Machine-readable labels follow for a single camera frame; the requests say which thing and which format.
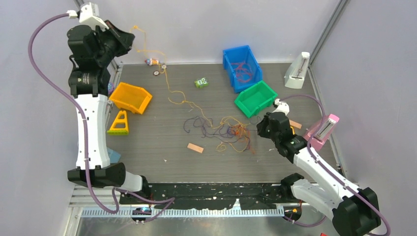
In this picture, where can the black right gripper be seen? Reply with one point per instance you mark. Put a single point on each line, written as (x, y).
(261, 126)

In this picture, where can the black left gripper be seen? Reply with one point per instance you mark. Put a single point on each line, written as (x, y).
(123, 39)

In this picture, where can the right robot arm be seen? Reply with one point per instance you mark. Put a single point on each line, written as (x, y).
(352, 210)

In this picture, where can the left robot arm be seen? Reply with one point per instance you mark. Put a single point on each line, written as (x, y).
(89, 89)

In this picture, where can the green plastic bin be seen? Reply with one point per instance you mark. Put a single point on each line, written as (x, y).
(255, 98)

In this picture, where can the small clown figurine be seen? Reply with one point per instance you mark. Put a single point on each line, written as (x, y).
(151, 61)

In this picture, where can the purple round toy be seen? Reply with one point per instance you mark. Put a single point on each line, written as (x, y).
(111, 88)

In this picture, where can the pink metronome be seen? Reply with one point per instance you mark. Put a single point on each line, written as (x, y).
(322, 132)

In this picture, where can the white metronome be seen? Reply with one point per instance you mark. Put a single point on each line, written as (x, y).
(295, 75)

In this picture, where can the orange plastic bin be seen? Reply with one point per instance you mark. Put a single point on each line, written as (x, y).
(132, 98)

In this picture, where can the blue plastic bin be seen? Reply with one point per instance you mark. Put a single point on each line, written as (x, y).
(242, 68)

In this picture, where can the yellow triangle block left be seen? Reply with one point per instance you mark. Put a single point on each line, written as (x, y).
(120, 124)

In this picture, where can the small wooden block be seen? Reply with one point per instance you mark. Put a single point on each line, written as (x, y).
(195, 148)

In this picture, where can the green monster toy block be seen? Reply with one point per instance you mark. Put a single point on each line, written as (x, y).
(201, 83)

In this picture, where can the clear plastic bottle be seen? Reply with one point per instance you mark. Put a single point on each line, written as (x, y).
(114, 156)

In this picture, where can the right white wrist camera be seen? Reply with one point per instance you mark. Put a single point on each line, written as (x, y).
(281, 106)

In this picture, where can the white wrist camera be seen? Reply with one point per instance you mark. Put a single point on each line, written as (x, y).
(89, 15)
(281, 106)

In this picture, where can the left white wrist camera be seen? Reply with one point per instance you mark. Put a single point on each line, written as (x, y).
(89, 15)

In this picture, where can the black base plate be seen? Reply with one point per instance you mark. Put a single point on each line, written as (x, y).
(219, 196)

